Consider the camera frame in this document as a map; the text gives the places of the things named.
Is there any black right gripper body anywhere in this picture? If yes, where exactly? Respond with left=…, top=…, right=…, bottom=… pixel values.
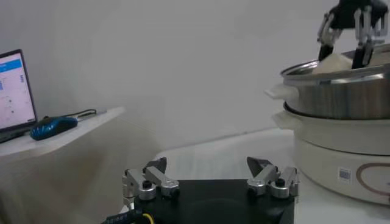
left=328, top=0, right=389, bottom=31

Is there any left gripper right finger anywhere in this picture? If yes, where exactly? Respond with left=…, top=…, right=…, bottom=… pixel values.
left=246, top=156, right=301, bottom=200

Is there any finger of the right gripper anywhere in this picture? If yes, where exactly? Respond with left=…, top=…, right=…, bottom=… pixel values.
left=351, top=5, right=375, bottom=70
left=316, top=11, right=342, bottom=62

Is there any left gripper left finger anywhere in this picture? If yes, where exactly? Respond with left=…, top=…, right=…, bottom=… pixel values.
left=121, top=156, right=181, bottom=211

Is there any white steamed baozi bun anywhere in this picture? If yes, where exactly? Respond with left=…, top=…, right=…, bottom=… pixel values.
left=312, top=53, right=354, bottom=75

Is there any round glass pot lid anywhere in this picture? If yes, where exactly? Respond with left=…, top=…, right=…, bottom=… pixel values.
left=154, top=145, right=293, bottom=183

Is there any perforated steel steamer basket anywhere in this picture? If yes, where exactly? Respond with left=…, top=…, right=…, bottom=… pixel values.
left=264, top=42, right=390, bottom=120

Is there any white electric cooker pot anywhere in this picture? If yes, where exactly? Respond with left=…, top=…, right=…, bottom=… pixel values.
left=272, top=103, right=390, bottom=206

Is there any white side table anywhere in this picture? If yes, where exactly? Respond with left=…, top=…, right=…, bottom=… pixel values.
left=0, top=106, right=126, bottom=158

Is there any blue black computer mouse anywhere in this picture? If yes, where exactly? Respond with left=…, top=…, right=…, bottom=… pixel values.
left=29, top=116, right=79, bottom=141

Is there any black laptop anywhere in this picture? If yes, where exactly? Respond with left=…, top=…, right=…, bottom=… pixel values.
left=0, top=48, right=39, bottom=144

